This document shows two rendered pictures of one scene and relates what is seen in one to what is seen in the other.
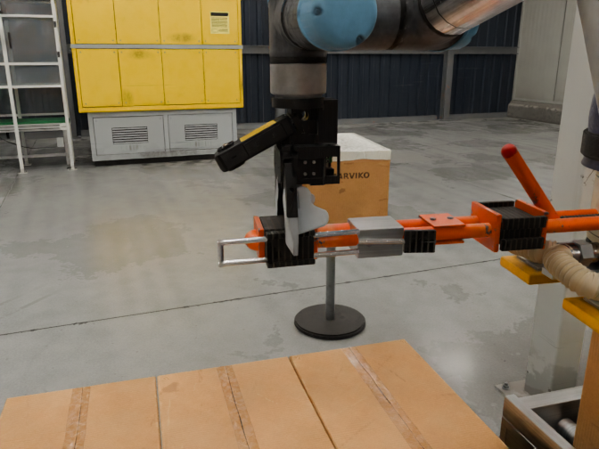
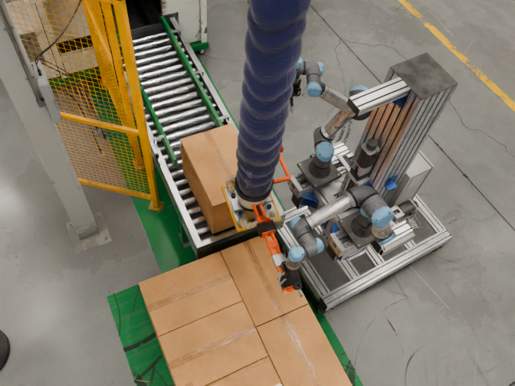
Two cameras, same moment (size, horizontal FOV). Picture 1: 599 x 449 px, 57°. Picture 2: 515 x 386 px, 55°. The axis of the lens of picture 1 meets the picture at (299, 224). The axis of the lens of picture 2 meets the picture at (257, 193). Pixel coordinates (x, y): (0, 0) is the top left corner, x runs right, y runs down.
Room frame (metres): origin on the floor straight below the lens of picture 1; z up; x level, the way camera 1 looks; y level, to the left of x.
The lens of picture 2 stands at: (1.30, 0.99, 3.77)
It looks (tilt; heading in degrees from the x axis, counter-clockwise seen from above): 58 degrees down; 254
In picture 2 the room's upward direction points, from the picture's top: 8 degrees clockwise
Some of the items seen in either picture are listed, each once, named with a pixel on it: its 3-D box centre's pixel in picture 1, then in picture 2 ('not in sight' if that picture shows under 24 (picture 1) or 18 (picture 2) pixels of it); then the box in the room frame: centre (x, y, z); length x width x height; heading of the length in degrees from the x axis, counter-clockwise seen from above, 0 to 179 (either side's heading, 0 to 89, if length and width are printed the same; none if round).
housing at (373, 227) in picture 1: (374, 236); (278, 260); (0.79, -0.11, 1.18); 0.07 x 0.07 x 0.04; 10
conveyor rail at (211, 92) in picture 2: not in sight; (219, 110); (0.91, -1.85, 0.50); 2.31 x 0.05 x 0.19; 106
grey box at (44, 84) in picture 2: not in sight; (47, 92); (1.98, -1.10, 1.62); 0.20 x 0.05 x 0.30; 106
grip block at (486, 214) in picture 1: (507, 224); (266, 228); (0.83, -0.32, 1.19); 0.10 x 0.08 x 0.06; 10
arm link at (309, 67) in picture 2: not in sight; (313, 70); (0.52, -0.94, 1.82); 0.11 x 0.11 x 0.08; 81
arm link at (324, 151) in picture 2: not in sight; (323, 153); (0.36, -0.81, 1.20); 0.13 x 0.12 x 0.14; 81
